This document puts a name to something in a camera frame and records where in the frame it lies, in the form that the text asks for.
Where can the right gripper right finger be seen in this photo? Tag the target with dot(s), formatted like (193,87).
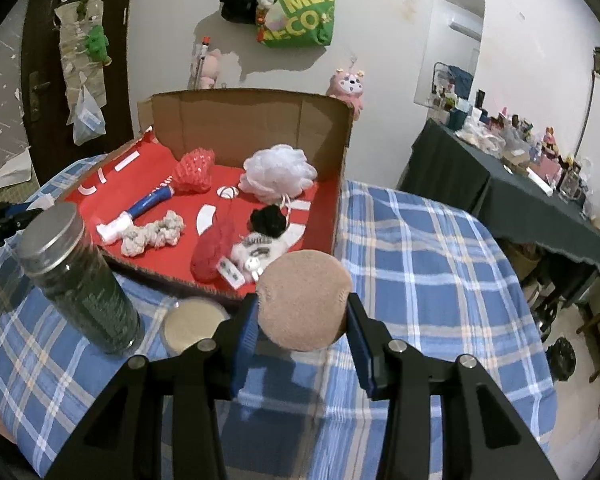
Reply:
(483,436)

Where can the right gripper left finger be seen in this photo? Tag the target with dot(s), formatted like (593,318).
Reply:
(120,436)

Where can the blue white tube toy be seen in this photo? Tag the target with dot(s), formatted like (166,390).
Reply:
(112,231)

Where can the beige knotted rope toy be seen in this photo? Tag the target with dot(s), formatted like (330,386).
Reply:
(157,234)

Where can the red knitted ball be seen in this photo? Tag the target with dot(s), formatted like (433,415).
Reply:
(215,243)

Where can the white fluffy bunny clip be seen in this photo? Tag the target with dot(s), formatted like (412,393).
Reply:
(255,253)

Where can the tan round powder puff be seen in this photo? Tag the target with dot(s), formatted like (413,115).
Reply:
(302,300)

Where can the black knitted scrunchie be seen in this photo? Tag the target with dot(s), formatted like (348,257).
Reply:
(269,221)

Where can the white mesh bath pouf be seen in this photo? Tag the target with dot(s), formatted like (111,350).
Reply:
(276,173)

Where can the tall jar dark contents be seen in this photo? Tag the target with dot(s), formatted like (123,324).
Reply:
(57,253)

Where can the dark brown door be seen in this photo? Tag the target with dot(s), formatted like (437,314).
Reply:
(55,66)

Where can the white plastic bag on door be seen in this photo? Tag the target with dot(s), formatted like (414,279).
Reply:
(89,122)

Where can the small jar golden capsules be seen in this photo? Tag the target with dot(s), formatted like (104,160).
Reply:
(189,322)

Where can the blue plaid tablecloth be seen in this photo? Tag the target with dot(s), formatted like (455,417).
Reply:
(433,274)

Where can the green plush on door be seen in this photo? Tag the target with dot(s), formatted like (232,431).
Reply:
(96,43)

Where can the cardboard box red lining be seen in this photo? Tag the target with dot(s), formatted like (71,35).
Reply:
(236,125)

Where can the pink plush with stick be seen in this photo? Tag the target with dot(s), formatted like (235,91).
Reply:
(205,66)

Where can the dark green covered side table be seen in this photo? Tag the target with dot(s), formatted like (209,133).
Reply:
(444,168)

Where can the green tote bag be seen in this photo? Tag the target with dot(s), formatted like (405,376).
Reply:
(295,23)

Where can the wall mirror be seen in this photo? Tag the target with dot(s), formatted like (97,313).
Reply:
(452,50)

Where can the pink plush on wall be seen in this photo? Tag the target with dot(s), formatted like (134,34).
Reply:
(348,88)

